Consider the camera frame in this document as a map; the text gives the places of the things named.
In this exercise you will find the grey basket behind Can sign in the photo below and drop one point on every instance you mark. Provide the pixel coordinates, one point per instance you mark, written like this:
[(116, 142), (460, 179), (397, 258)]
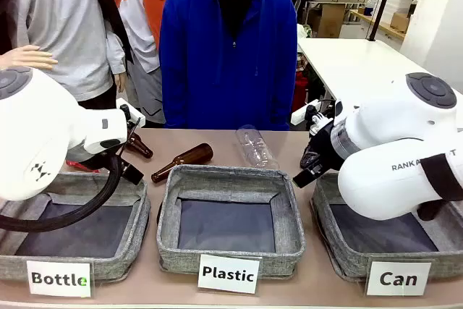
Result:
[(325, 215)]

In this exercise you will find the brown glass bottle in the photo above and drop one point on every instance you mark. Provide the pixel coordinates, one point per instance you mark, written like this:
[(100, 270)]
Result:
[(142, 148), (188, 158)]

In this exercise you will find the red object behind person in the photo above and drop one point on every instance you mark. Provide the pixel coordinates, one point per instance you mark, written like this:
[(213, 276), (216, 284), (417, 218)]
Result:
[(300, 88)]

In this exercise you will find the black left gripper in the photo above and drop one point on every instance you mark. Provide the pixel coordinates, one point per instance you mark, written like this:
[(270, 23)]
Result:
[(116, 162)]

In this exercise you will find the clear plastic bottle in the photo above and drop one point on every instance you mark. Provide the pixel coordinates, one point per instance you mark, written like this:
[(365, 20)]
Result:
[(257, 148)]

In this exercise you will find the wooden workbench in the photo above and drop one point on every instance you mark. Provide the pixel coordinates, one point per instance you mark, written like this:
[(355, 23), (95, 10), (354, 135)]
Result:
[(387, 26)]

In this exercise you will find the white background table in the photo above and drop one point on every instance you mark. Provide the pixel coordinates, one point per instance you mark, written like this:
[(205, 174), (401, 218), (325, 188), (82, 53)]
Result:
[(361, 63)]

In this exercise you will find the person in blue hoodie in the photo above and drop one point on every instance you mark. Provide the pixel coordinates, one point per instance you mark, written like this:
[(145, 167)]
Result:
[(202, 52)]

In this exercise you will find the white Plastic sign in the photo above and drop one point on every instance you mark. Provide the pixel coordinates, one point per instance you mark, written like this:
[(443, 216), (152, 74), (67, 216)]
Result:
[(228, 273)]

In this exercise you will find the white Bottle sign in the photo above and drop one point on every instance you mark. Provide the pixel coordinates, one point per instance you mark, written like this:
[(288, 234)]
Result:
[(59, 279)]

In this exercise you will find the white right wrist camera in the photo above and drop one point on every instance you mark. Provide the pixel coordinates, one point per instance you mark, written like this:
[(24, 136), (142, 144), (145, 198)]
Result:
[(302, 113)]

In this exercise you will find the large brown cardboard box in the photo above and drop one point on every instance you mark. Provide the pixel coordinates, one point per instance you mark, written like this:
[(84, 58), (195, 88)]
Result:
[(331, 21)]

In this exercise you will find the grey basket behind Bottle sign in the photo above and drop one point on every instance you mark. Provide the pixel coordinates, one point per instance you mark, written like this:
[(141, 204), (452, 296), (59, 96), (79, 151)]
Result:
[(137, 215)]

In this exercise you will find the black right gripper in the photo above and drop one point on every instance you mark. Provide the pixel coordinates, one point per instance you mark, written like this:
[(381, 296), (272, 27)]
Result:
[(325, 150)]

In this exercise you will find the crushed red can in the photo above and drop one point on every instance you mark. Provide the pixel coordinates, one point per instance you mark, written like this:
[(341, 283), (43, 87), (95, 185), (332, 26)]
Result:
[(77, 166)]

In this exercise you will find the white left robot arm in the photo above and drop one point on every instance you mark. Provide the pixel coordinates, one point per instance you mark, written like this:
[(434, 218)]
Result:
[(32, 131)]

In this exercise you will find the black stand pole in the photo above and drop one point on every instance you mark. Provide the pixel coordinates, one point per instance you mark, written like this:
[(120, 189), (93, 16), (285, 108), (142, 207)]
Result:
[(381, 1)]

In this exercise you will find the mannequin in grey shirt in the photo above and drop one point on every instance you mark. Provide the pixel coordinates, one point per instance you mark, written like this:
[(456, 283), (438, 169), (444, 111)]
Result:
[(65, 16)]

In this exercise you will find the grey basket behind Plastic sign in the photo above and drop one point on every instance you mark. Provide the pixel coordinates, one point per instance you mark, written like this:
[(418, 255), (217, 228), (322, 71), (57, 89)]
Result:
[(231, 178)]

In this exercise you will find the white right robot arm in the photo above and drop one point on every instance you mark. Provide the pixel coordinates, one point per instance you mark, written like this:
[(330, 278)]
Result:
[(390, 135)]

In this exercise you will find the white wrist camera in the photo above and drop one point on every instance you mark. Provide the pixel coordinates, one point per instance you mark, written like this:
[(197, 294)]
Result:
[(134, 115), (302, 113)]

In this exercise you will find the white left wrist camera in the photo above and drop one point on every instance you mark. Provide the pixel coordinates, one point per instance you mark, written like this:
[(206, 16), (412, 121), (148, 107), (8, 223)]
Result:
[(134, 115)]

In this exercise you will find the stack of white boxes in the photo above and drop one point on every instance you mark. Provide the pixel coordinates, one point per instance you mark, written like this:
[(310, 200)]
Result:
[(399, 1)]

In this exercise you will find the white Can sign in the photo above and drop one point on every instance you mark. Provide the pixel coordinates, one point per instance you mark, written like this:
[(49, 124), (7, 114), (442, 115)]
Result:
[(398, 279)]

